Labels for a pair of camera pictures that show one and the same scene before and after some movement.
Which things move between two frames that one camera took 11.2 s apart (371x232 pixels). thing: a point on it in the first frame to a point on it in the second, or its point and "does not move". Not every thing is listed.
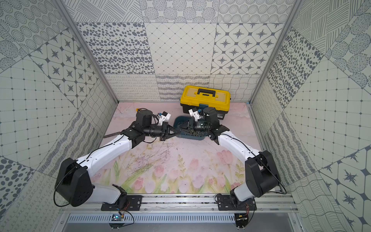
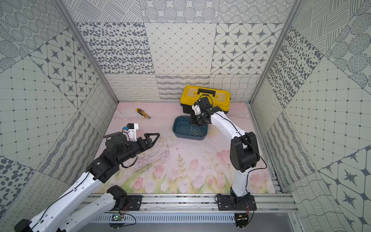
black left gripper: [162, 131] to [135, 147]
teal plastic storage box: [187, 134] does not move
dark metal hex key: [108, 135] does not move
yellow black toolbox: [203, 97] does not move
